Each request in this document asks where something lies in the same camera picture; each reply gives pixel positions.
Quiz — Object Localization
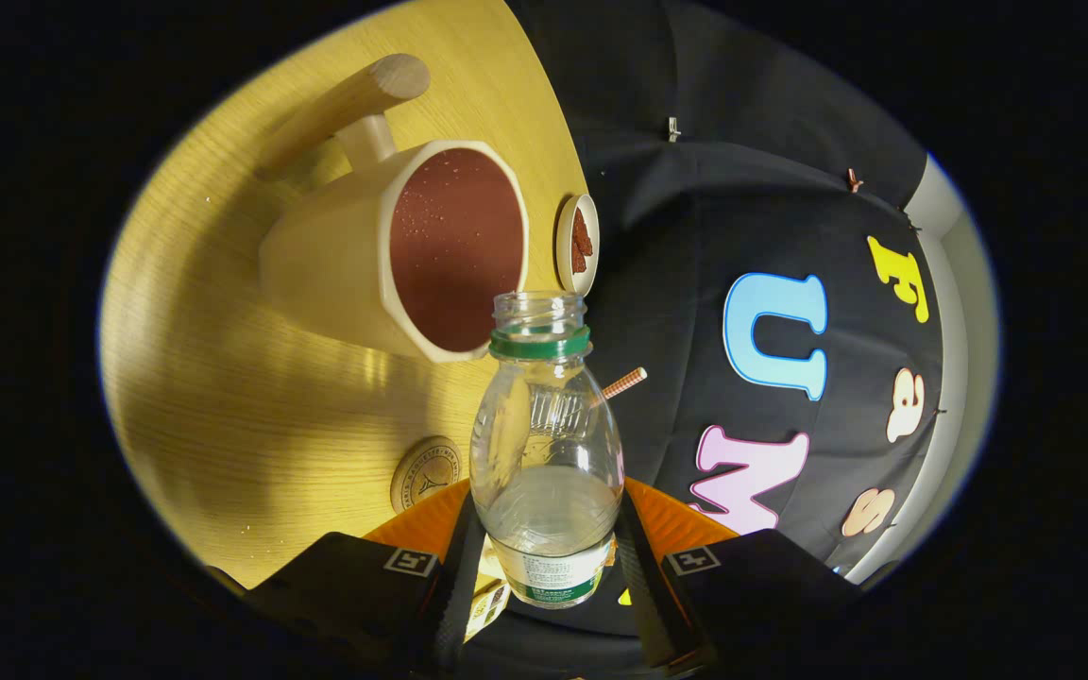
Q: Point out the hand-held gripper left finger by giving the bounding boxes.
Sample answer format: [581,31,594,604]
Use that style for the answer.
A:
[242,477,488,676]

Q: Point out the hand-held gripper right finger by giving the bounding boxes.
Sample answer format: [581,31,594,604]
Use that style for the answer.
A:
[613,477,861,676]

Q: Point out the clear plastic juice bottle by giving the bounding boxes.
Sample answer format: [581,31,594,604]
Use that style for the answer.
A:
[469,291,625,610]

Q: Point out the round wooden coaster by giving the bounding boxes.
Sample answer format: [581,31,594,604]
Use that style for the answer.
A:
[389,435,463,514]

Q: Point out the cream cup with wooden handle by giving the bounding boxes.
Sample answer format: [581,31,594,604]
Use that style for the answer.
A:
[254,54,531,365]

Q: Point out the white toaster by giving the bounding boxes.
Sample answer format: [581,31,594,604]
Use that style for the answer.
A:
[462,543,513,643]

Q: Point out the striped paper straw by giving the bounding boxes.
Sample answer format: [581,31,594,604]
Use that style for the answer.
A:
[599,367,648,401]

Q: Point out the wooden table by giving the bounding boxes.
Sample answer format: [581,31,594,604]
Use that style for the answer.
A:
[98,0,592,591]

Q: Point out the small white round plate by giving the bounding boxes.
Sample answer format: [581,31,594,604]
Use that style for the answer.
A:
[554,194,601,297]

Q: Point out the black backdrop cloth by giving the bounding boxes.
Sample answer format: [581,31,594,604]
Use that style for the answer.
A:
[506,0,946,680]

